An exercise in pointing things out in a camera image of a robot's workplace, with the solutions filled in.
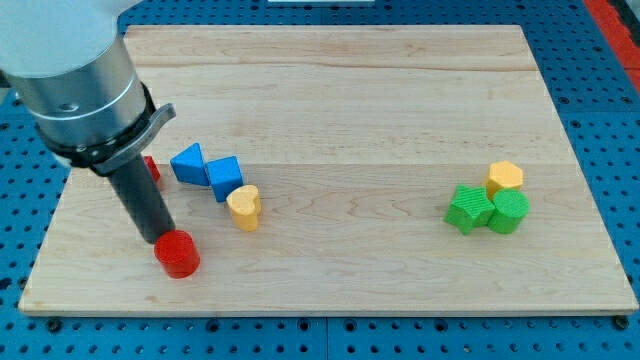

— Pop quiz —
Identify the blue cube block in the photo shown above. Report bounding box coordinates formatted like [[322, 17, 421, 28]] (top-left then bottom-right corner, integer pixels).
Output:
[[206, 156, 244, 203]]

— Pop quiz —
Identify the green cylinder block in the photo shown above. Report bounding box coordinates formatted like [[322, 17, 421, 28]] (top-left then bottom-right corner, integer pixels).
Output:
[[487, 189, 530, 234]]

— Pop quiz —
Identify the yellow hexagon block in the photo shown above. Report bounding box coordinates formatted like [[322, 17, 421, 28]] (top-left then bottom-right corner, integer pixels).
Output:
[[484, 161, 524, 200]]

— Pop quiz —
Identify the light wooden board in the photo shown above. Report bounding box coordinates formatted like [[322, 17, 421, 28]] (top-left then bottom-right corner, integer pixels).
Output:
[[19, 25, 638, 317]]

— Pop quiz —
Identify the red cylinder block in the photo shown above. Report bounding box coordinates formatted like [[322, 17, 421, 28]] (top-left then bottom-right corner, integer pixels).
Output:
[[154, 230, 200, 279]]

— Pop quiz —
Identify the yellow heart block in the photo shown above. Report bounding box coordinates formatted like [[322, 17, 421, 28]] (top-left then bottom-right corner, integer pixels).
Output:
[[226, 185, 262, 232]]

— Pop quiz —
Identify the small red block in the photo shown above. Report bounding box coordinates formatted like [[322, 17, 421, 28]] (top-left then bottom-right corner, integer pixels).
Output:
[[143, 155, 161, 182]]

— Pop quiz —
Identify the green star block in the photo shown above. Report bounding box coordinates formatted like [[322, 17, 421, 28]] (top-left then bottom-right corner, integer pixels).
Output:
[[444, 184, 495, 235]]

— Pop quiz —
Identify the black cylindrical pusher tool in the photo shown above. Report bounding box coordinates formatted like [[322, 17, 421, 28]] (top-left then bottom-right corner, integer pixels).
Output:
[[108, 155, 175, 244]]

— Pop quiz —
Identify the blue triangle block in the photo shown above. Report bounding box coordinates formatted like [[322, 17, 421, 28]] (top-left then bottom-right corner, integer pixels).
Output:
[[170, 143, 210, 186]]

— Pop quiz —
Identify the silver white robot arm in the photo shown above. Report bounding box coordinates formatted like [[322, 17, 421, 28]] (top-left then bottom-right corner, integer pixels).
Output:
[[1, 0, 175, 176]]

